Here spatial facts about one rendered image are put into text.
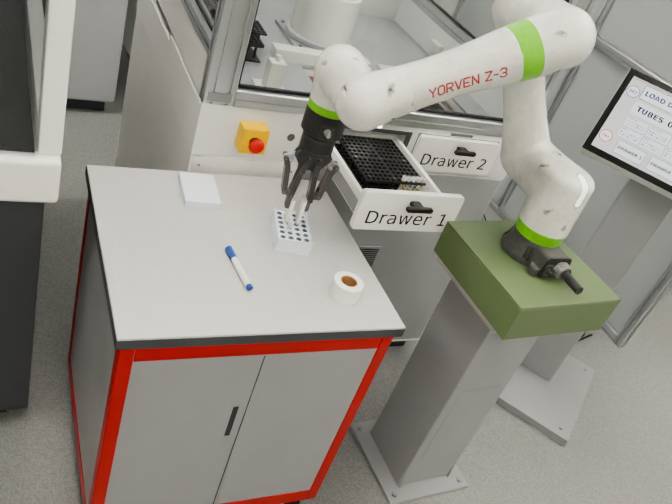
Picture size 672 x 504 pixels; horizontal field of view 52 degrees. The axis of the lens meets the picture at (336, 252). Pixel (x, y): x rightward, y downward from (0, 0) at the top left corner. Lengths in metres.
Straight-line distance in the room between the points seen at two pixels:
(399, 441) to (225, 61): 1.22
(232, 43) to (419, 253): 1.00
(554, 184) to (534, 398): 1.26
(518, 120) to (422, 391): 0.82
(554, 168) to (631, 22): 1.84
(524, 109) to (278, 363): 0.82
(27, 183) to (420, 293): 1.44
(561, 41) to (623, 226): 1.21
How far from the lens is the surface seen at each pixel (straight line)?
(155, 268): 1.49
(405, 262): 2.34
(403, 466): 2.21
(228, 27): 1.69
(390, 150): 1.94
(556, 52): 1.45
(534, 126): 1.76
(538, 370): 2.88
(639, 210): 2.52
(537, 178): 1.73
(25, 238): 1.69
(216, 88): 1.74
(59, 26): 1.39
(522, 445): 2.64
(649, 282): 3.31
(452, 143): 2.08
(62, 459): 2.09
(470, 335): 1.87
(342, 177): 1.77
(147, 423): 1.55
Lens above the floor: 1.70
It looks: 34 degrees down
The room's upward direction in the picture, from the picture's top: 21 degrees clockwise
